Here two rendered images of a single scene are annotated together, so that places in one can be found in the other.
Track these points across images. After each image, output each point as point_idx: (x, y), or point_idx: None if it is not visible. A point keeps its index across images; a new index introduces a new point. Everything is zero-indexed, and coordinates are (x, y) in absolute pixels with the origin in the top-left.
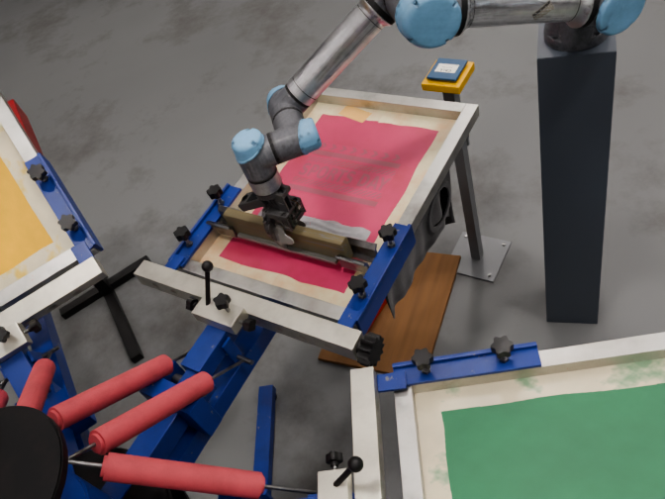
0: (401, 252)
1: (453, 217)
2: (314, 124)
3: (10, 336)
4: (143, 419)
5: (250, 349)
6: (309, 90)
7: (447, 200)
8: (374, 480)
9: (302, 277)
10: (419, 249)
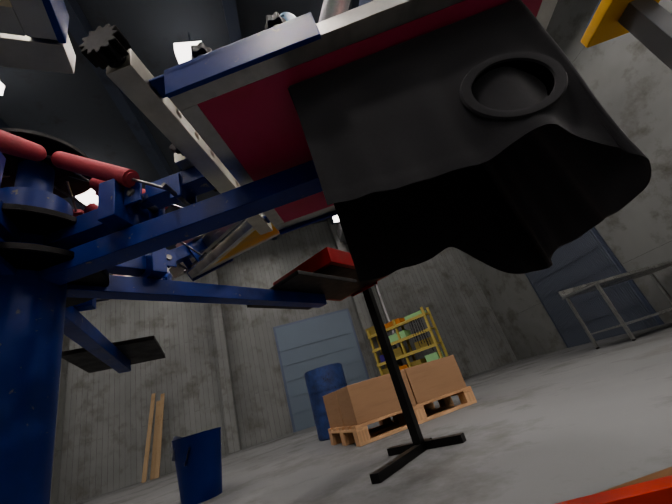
0: (276, 34)
1: (629, 142)
2: (288, 12)
3: None
4: (77, 157)
5: (194, 204)
6: (319, 17)
7: (554, 84)
8: None
9: (263, 153)
10: (439, 135)
